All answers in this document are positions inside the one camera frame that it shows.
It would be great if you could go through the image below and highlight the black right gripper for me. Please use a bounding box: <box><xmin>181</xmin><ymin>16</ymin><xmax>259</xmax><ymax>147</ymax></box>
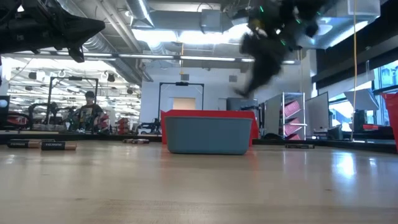
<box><xmin>235</xmin><ymin>29</ymin><xmax>299</xmax><ymax>98</ymax></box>

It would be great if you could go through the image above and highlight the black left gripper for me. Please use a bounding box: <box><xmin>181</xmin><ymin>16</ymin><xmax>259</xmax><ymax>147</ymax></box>
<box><xmin>0</xmin><ymin>12</ymin><xmax>106</xmax><ymax>63</ymax></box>

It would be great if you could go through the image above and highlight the white shelf rack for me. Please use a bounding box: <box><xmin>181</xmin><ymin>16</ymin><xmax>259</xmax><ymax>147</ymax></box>
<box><xmin>264</xmin><ymin>92</ymin><xmax>307</xmax><ymax>141</ymax></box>

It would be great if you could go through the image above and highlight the short red plastic bin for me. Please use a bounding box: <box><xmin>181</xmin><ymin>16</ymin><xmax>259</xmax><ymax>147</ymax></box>
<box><xmin>160</xmin><ymin>109</ymin><xmax>259</xmax><ymax>147</ymax></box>

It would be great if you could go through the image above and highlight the long ceiling light tube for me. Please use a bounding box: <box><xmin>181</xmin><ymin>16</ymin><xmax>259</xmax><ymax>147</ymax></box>
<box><xmin>83</xmin><ymin>52</ymin><xmax>299</xmax><ymax>65</ymax></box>

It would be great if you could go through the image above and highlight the grey flat panel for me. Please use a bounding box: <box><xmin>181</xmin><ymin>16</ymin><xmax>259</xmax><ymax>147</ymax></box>
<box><xmin>305</xmin><ymin>91</ymin><xmax>330</xmax><ymax>138</ymax></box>

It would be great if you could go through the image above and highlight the blue-grey plastic bin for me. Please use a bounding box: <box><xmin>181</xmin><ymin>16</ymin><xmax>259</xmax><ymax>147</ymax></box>
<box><xmin>164</xmin><ymin>116</ymin><xmax>253</xmax><ymax>156</ymax></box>

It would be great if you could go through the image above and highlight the grey ceiling junction box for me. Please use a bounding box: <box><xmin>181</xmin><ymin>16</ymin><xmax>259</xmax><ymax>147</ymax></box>
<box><xmin>200</xmin><ymin>8</ymin><xmax>224</xmax><ymax>32</ymax></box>

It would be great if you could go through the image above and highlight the person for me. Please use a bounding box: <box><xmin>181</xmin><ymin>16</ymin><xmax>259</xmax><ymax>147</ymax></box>
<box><xmin>74</xmin><ymin>90</ymin><xmax>106</xmax><ymax>133</ymax></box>

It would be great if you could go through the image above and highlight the white trapezoid shade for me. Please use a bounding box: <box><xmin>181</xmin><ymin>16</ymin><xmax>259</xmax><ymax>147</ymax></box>
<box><xmin>343</xmin><ymin>89</ymin><xmax>379</xmax><ymax>111</ymax></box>

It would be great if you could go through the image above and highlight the red storage bin stack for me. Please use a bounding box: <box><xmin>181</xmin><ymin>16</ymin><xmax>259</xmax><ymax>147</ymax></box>
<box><xmin>116</xmin><ymin>117</ymin><xmax>131</xmax><ymax>135</ymax></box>

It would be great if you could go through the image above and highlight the black office chair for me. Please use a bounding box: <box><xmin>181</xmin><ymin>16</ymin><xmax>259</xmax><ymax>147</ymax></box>
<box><xmin>353</xmin><ymin>109</ymin><xmax>368</xmax><ymax>131</ymax></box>

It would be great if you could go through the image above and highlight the black device with white circle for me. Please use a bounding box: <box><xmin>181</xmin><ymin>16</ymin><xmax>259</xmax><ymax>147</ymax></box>
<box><xmin>0</xmin><ymin>95</ymin><xmax>11</xmax><ymax>130</ymax></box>

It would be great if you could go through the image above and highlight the long red plastic bin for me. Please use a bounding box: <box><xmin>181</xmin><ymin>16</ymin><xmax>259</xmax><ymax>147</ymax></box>
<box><xmin>381</xmin><ymin>92</ymin><xmax>398</xmax><ymax>153</ymax></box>

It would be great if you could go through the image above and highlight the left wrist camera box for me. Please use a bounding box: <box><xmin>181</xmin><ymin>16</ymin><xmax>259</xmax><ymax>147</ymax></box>
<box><xmin>37</xmin><ymin>0</ymin><xmax>68</xmax><ymax>19</ymax></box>

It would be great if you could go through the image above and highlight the black gantry frame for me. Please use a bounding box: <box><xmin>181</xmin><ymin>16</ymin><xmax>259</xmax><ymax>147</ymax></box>
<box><xmin>157</xmin><ymin>82</ymin><xmax>205</xmax><ymax>125</ymax></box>
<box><xmin>46</xmin><ymin>76</ymin><xmax>100</xmax><ymax>133</ymax></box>

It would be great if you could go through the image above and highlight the silver spiral ceiling duct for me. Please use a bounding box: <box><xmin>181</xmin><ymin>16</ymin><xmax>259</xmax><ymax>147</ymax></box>
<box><xmin>55</xmin><ymin>0</ymin><xmax>142</xmax><ymax>85</ymax></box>

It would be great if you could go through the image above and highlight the smooth silver ceiling duct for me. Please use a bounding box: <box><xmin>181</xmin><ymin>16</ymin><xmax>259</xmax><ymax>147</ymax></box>
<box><xmin>126</xmin><ymin>0</ymin><xmax>155</xmax><ymax>27</ymax></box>

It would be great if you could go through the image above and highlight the black aluminium table frame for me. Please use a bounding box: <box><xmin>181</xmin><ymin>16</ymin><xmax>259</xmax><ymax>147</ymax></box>
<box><xmin>0</xmin><ymin>132</ymin><xmax>398</xmax><ymax>155</ymax></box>

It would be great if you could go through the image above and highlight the silver rectangular ceiling duct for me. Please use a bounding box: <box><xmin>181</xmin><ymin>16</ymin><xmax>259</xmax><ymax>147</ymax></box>
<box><xmin>298</xmin><ymin>0</ymin><xmax>382</xmax><ymax>50</ymax></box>

